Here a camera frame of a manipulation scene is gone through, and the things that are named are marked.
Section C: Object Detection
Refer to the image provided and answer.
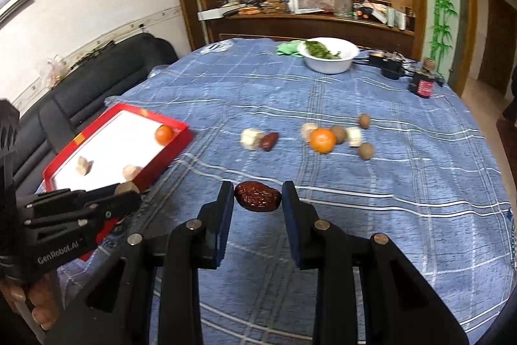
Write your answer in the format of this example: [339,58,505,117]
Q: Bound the beige rough ball snack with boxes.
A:
[123,165,142,181]

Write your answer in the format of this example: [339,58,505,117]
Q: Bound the red jujube date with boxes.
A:
[234,181,282,212]
[260,132,280,151]

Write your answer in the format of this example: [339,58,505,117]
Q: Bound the orange tangerine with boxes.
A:
[309,128,336,154]
[154,124,177,146]

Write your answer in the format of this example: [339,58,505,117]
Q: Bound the brown longan fruit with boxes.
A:
[330,125,348,145]
[357,143,376,160]
[357,114,371,130]

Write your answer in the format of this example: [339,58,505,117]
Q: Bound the person hand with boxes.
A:
[1,272,62,331]

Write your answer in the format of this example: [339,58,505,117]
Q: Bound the red white tray box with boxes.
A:
[42,102,194,261]

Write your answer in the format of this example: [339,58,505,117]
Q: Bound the black leather sofa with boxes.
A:
[13,33,179,196]

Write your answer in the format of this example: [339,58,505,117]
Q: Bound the blue plaid tablecloth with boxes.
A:
[36,37,516,345]

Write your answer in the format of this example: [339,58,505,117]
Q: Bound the white bowl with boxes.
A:
[297,37,360,75]

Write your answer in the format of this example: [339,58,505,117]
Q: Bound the black power adapter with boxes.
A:
[368,51,405,80]

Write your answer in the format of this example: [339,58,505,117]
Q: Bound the dark bottle pink label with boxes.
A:
[408,58,437,98]

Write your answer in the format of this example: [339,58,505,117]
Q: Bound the green leafy vegetables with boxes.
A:
[304,40,340,60]

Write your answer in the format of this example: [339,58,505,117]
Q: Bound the green cloth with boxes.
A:
[276,40,304,58]

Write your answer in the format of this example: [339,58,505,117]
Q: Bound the white flat box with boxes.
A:
[197,4,246,21]

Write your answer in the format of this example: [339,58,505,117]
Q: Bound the clear glass mug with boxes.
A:
[334,0,353,17]

